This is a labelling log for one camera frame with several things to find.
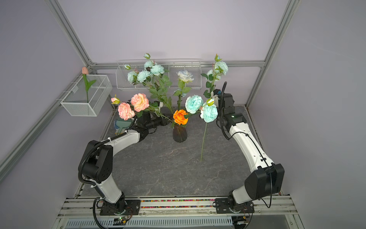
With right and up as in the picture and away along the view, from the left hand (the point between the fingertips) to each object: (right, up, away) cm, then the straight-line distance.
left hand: (174, 116), depth 86 cm
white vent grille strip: (-11, -54, -15) cm, 57 cm away
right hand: (+18, +5, -6) cm, 20 cm away
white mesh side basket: (-50, +7, -13) cm, 52 cm away
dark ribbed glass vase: (+3, -12, +9) cm, 15 cm away
